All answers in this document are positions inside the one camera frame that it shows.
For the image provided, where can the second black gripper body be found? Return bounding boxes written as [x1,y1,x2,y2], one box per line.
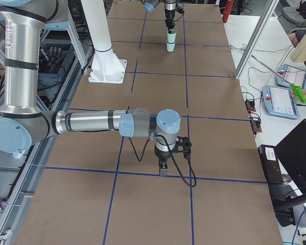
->
[155,147,172,166]

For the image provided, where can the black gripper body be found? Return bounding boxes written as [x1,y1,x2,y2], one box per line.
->
[165,10,175,26]

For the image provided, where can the light green cup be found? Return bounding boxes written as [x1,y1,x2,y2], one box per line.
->
[167,29,176,44]
[166,41,175,52]

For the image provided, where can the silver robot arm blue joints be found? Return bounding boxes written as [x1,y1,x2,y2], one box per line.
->
[142,0,176,19]

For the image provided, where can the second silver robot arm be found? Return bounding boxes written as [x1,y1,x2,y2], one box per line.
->
[0,1,181,176]

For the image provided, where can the red cylinder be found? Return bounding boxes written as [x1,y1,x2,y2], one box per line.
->
[222,0,234,23]

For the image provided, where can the black desktop computer box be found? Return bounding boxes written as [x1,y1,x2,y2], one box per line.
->
[258,144,287,185]

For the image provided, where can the blue teach pendant tablet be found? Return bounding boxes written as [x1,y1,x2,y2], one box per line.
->
[262,85,299,119]
[278,64,306,89]

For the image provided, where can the black monitor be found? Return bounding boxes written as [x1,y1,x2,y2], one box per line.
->
[275,119,306,193]

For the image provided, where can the metal stand green top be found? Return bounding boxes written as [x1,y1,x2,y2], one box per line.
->
[251,55,306,104]

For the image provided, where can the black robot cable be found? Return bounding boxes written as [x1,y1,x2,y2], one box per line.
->
[173,2,185,22]

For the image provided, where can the white pillar base mount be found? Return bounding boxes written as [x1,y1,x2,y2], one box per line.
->
[81,0,127,84]

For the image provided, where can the aluminium frame post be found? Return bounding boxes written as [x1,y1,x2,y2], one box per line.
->
[234,0,279,79]

